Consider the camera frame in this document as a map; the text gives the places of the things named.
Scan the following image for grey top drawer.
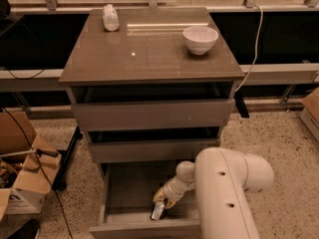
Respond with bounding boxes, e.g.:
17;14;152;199
67;82;234;131

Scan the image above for grey bottom drawer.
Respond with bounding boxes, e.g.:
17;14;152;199
90;160;200;239

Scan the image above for silver blue redbull can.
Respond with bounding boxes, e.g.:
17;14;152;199
151;200;165;221

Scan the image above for white ceramic bowl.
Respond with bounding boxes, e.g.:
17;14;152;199
182;26;219;55

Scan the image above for white power cable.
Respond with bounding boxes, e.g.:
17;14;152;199
234;4;264;95

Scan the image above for grey drawer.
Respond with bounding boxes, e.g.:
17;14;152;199
90;160;200;239
89;126;221;163
67;82;234;131

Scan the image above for grey middle drawer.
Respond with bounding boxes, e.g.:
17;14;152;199
89;126;221;163

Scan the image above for grey drawer cabinet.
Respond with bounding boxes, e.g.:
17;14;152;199
58;6;245;239

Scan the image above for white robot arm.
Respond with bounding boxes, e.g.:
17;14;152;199
152;147;274;239

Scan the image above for black floor cable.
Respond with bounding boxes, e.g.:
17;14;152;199
2;107;75;239

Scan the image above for cardboard box at right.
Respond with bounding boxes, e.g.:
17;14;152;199
300;88;319;141

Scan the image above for black metal stand leg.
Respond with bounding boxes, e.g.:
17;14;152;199
53;127;83;191

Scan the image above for black handled tool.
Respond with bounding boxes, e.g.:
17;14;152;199
0;149;59;158

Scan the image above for open cardboard box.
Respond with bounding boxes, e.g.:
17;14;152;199
0;112;62;219

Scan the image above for metal window rail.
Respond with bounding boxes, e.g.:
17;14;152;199
0;62;319;93

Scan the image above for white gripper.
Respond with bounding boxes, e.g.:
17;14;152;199
153;176;194;209

